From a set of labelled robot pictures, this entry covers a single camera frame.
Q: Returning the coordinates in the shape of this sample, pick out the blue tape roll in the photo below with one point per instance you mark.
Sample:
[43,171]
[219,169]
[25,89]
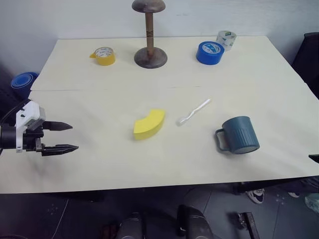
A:
[209,52]

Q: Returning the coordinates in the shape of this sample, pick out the yellow tape roll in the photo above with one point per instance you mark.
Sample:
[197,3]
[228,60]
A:
[104,56]

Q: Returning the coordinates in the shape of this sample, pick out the black right gripper tip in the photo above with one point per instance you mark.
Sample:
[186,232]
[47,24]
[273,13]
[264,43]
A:
[314,157]

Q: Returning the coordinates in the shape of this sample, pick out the teal ribbed plastic mug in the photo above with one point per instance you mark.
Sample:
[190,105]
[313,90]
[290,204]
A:
[238,135]

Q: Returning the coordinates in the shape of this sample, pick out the clear printed tape roll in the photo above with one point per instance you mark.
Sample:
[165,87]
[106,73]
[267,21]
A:
[226,39]

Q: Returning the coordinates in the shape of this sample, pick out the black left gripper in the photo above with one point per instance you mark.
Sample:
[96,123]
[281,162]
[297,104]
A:
[32,139]

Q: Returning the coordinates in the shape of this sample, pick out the black white sneaker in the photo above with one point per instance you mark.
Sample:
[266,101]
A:
[255,195]

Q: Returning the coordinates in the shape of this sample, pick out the pale green plastic bag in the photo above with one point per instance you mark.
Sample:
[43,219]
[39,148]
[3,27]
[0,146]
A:
[312,202]

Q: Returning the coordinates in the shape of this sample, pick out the black metal floor bracket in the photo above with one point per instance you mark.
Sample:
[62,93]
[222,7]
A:
[245,220]

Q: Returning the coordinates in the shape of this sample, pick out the white plastic spoon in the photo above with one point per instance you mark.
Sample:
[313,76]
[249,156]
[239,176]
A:
[193,113]

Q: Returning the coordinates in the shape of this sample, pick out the yellow curved sponge block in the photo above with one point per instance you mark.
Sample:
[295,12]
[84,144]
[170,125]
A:
[149,123]

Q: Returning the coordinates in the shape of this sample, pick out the brown wooden hat stand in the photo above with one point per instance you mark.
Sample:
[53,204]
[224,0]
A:
[149,35]

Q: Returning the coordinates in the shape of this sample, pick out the black chair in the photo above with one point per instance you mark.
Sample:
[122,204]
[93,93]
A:
[307,59]

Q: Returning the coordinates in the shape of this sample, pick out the white soled shoe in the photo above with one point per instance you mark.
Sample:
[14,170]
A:
[294,194]

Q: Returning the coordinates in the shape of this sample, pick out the dark rounded robot leg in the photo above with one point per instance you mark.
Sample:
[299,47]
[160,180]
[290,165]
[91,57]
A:
[193,222]
[129,227]

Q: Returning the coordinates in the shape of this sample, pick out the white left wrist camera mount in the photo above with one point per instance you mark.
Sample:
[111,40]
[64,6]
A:
[27,120]

